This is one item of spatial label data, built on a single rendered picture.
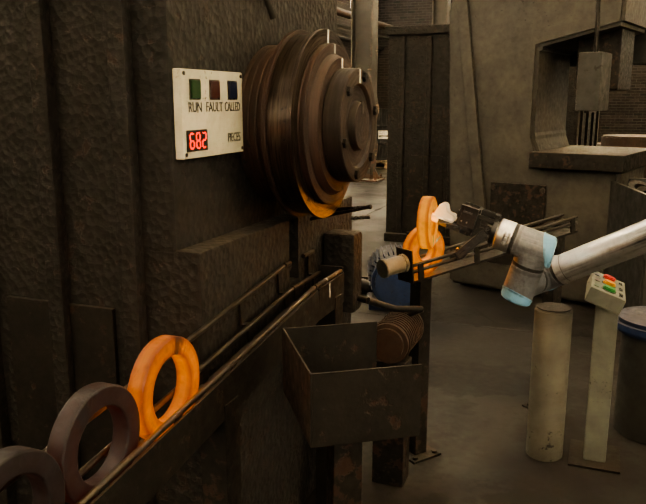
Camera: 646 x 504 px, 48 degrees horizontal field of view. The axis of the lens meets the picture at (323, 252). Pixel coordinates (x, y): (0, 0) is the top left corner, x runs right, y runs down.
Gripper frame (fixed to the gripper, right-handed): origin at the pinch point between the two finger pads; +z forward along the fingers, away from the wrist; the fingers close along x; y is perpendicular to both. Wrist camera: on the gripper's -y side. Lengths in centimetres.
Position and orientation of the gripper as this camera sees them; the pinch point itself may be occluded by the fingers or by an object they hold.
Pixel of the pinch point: (428, 216)
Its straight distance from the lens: 214.3
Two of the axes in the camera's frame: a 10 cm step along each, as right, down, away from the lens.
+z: -8.9, -3.5, 2.9
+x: -3.6, 1.8, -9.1
